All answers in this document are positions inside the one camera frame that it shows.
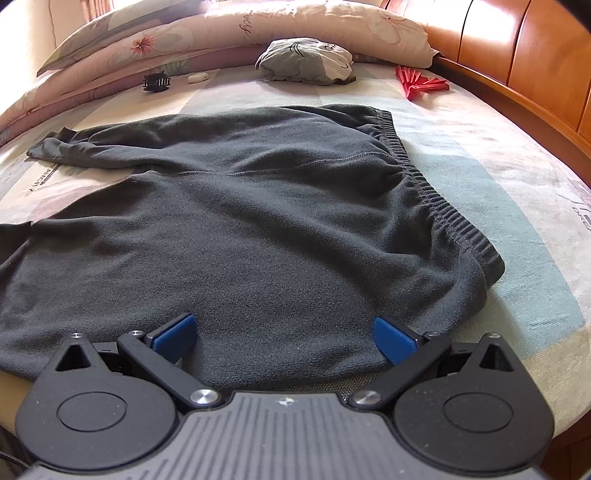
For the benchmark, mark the white earbud case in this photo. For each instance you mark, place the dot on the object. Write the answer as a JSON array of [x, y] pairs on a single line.
[[197, 78]]

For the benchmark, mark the orange wooden headboard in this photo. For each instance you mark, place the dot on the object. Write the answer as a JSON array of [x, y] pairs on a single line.
[[530, 60]]

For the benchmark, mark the pink floral folded quilt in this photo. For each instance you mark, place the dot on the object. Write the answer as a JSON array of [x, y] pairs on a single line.
[[360, 28]]

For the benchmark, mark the dark grey sweatpants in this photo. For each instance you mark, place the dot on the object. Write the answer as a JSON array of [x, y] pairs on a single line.
[[284, 230]]

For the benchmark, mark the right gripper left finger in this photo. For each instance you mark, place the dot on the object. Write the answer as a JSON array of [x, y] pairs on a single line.
[[155, 354]]

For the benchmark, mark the black hair claw clip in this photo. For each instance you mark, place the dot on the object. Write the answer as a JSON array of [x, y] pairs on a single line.
[[156, 82]]

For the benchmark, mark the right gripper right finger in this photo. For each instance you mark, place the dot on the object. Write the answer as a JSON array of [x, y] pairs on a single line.
[[412, 355]]

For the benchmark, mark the grey floral pillow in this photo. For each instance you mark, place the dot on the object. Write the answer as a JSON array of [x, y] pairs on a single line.
[[117, 25]]

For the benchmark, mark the grey bundled cloth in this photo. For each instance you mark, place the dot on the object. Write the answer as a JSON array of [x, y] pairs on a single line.
[[306, 60]]

